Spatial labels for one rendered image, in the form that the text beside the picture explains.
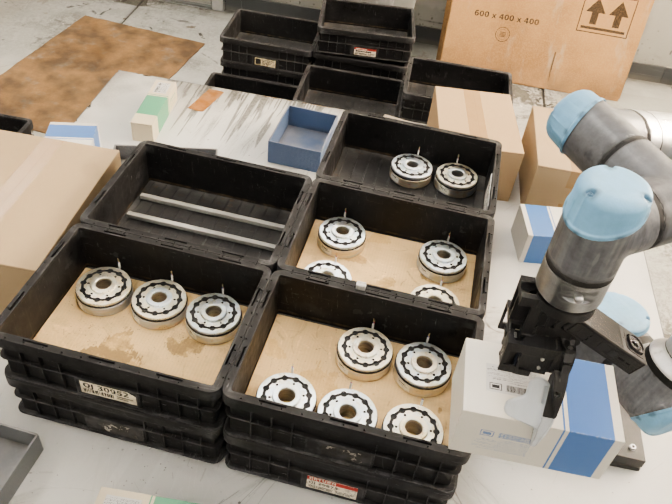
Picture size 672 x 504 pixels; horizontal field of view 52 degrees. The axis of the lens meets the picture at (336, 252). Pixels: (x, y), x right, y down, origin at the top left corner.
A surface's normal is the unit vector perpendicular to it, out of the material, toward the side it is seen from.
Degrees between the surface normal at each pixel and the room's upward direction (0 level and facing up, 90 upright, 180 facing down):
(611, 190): 0
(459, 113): 0
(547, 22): 76
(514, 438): 90
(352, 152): 0
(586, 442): 90
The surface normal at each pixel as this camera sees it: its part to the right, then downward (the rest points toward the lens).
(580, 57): -0.15, 0.41
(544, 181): -0.16, 0.66
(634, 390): -0.86, -0.03
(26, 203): 0.10, -0.73
